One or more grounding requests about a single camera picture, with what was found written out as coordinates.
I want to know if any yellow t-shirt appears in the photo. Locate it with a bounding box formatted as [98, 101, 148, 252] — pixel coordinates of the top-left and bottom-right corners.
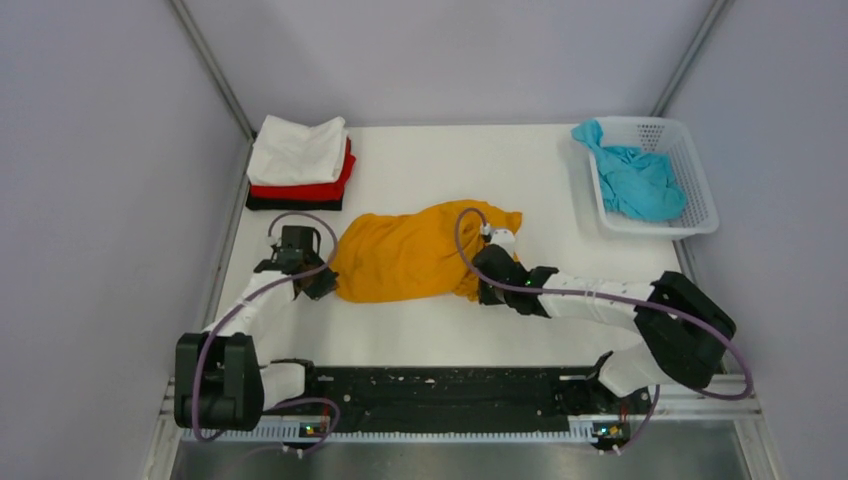
[331, 200, 523, 304]

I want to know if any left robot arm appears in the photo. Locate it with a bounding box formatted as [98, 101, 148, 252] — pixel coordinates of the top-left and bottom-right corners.
[173, 225, 337, 439]

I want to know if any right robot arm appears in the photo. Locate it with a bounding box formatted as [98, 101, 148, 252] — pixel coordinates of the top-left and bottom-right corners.
[470, 244, 737, 412]

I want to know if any black folded t-shirt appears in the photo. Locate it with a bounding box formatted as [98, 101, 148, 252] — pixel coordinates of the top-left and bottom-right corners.
[245, 194, 344, 211]

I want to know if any red folded t-shirt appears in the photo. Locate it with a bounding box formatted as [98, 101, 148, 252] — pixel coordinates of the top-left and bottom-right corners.
[249, 138, 356, 201]

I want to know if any white folded t-shirt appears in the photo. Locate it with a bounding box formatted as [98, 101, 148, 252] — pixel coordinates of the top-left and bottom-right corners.
[247, 115, 347, 187]

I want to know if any blue t-shirt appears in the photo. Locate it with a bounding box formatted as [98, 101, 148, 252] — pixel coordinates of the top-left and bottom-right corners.
[571, 119, 687, 223]

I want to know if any white plastic basket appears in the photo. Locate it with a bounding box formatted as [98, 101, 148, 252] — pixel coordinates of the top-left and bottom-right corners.
[579, 116, 719, 240]

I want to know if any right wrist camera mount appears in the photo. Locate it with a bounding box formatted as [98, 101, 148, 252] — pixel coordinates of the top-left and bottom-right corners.
[480, 224, 516, 257]

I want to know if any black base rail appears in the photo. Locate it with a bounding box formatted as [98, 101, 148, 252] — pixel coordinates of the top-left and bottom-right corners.
[273, 366, 651, 434]

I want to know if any aluminium frame rail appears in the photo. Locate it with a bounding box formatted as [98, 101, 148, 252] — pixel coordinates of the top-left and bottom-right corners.
[143, 387, 787, 479]

